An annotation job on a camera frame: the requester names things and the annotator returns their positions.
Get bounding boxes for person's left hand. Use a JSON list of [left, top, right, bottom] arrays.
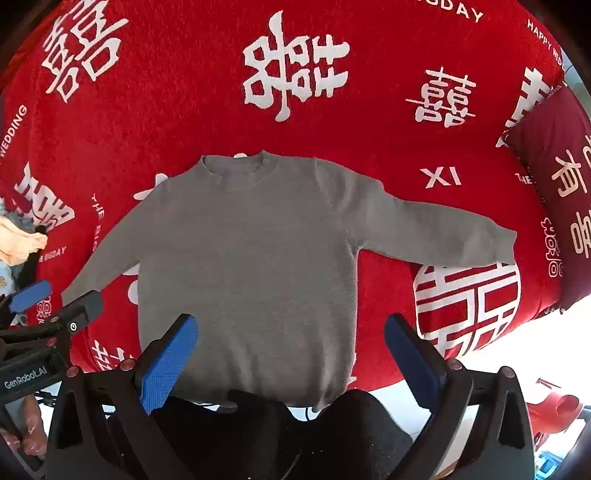
[[0, 398, 48, 459]]

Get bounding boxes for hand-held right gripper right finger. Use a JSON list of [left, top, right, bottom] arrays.
[[384, 314, 539, 480]]

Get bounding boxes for person's black pants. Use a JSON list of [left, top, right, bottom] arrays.
[[152, 390, 416, 480]]

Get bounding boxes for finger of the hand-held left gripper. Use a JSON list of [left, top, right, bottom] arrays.
[[8, 279, 53, 315], [48, 291, 105, 334]]

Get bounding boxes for light blue cloth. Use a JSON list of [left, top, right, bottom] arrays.
[[0, 263, 19, 297]]

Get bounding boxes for red printed blanket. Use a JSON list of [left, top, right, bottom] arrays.
[[0, 0, 573, 393]]

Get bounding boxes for grey knit sweater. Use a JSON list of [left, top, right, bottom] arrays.
[[61, 150, 518, 411]]

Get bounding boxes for dark red printed pillow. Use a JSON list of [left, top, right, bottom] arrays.
[[503, 85, 591, 311]]

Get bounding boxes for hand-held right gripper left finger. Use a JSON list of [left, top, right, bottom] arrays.
[[46, 314, 199, 480]]

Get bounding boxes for red plastic stool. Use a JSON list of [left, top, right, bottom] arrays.
[[526, 378, 585, 435]]

